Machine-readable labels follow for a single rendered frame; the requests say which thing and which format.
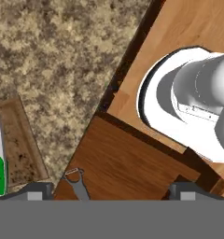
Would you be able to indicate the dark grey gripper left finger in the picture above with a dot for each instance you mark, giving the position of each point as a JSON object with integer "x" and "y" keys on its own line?
{"x": 39, "y": 188}

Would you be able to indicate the grey vegetable peeler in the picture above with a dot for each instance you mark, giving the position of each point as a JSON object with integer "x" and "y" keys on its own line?
{"x": 80, "y": 186}

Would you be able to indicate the white and grey round thing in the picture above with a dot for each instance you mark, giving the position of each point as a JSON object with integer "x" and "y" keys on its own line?
{"x": 191, "y": 102}

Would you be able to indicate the wooden cutting board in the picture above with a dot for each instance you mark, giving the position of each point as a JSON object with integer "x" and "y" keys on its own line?
{"x": 20, "y": 146}

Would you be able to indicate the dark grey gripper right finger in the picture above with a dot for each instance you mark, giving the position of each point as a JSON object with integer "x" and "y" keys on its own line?
{"x": 185, "y": 187}

